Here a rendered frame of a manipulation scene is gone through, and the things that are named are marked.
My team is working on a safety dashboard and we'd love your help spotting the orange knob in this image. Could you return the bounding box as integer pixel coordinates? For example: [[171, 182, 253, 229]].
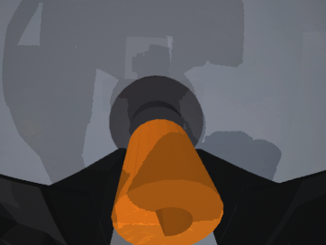
[[112, 119, 224, 245]]

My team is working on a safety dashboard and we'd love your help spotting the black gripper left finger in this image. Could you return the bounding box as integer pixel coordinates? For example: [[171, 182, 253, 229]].
[[0, 148, 127, 245]]

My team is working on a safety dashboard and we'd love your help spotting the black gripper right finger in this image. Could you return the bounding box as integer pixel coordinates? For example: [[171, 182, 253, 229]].
[[195, 149, 326, 245]]

